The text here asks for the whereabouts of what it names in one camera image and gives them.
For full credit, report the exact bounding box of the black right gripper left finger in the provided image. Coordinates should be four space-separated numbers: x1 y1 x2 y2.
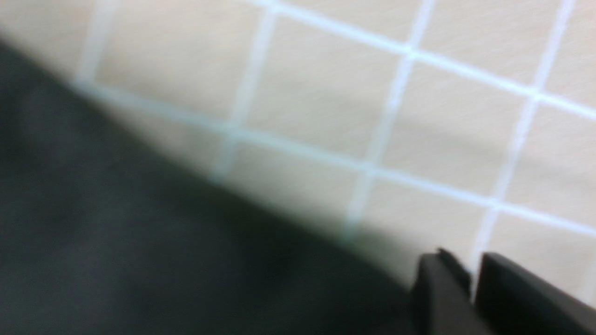
409 248 492 335

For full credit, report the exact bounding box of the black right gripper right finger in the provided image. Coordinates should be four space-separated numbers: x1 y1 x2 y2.
474 253 596 335

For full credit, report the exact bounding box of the dark gray long-sleeved shirt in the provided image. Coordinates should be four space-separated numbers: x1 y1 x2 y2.
0 41 413 335

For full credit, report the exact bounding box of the beige checkered tablecloth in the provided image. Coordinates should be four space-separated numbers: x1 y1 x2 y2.
1 0 595 305

